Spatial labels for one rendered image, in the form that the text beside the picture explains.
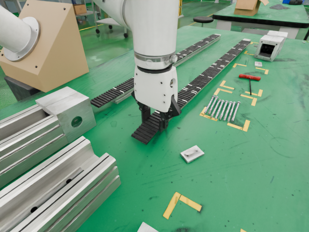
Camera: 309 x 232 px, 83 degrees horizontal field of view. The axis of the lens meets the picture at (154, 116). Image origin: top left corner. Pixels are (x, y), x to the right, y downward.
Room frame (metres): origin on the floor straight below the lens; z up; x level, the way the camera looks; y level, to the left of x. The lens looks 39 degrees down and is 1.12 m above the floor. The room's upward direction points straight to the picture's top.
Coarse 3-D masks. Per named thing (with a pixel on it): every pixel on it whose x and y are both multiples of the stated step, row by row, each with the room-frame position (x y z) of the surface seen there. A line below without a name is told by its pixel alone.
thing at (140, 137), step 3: (135, 132) 0.33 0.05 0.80; (138, 132) 0.33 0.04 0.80; (132, 135) 0.32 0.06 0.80; (135, 135) 0.32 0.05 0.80; (138, 135) 0.32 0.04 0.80; (141, 135) 0.31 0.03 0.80; (144, 135) 0.32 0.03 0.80; (135, 138) 0.31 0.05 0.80; (138, 138) 0.31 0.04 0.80; (141, 138) 0.31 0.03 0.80; (144, 138) 0.31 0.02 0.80; (147, 138) 0.30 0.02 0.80; (141, 141) 0.30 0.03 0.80; (144, 141) 0.30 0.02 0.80; (147, 141) 0.29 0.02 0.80
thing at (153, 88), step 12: (144, 72) 0.33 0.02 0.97; (156, 72) 0.32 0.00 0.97; (168, 72) 0.33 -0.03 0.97; (144, 84) 0.34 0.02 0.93; (156, 84) 0.33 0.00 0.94; (168, 84) 0.32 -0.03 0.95; (144, 96) 0.35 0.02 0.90; (156, 96) 0.33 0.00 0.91; (168, 96) 0.32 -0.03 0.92; (156, 108) 0.33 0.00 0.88; (168, 108) 0.32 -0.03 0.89
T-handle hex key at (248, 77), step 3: (240, 75) 0.68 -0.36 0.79; (243, 75) 0.67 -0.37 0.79; (246, 75) 0.67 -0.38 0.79; (249, 75) 0.67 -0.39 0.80; (246, 78) 0.67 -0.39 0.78; (249, 78) 0.66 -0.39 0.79; (252, 78) 0.66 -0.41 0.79; (255, 78) 0.66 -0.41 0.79; (258, 78) 0.65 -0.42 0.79; (249, 81) 0.63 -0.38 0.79; (249, 84) 0.61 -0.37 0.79
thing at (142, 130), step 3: (141, 126) 0.34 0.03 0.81; (138, 129) 0.33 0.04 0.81; (141, 129) 0.34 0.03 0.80; (144, 129) 0.33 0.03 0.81; (147, 129) 0.33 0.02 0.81; (141, 132) 0.33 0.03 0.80; (144, 132) 0.32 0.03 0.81; (147, 132) 0.32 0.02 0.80; (150, 132) 0.32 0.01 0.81; (153, 132) 0.32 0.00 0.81; (147, 135) 0.31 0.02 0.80; (150, 135) 0.31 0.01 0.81; (153, 135) 0.31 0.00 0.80; (150, 138) 0.31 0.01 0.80
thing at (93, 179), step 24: (72, 144) 0.23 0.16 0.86; (48, 168) 0.18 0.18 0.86; (72, 168) 0.20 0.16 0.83; (96, 168) 0.18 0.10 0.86; (0, 192) 0.13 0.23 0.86; (24, 192) 0.14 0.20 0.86; (48, 192) 0.15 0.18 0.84; (72, 192) 0.13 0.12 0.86; (96, 192) 0.15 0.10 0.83; (0, 216) 0.11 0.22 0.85; (24, 216) 0.11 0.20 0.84; (48, 216) 0.10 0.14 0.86; (72, 216) 0.12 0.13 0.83
